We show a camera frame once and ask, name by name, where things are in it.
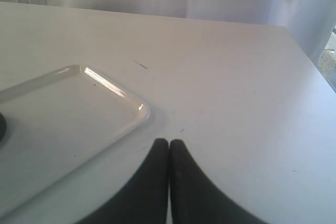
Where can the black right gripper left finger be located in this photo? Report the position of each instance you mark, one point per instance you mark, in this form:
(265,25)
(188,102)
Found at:
(144,198)

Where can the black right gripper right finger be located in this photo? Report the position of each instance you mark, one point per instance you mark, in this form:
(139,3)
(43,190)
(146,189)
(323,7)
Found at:
(194,197)

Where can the black weight plate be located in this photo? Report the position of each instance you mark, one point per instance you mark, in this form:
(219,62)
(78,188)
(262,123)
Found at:
(3,126)

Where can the white rectangular plastic tray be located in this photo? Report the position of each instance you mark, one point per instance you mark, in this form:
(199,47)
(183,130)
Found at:
(57,122)

